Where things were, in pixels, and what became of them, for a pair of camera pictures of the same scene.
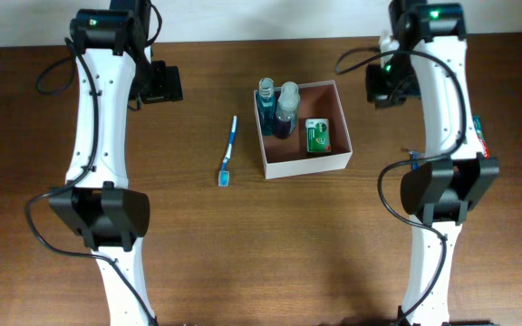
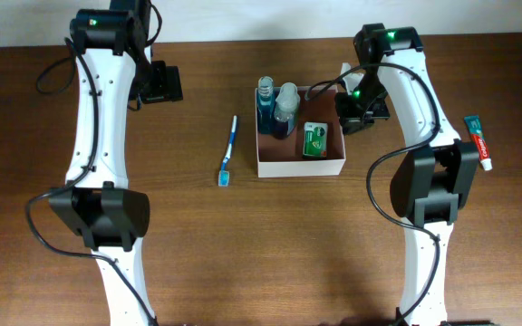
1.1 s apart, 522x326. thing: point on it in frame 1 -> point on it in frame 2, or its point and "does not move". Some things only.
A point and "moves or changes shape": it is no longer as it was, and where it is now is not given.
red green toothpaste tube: x=478 y=124 does not move
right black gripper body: x=396 y=81 -> x=364 y=102
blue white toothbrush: x=224 y=177 does not move
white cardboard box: x=328 y=144 moves or changes shape
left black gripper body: x=154 y=84 does not move
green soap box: x=318 y=135 moves or changes shape
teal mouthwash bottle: x=266 y=99 does not move
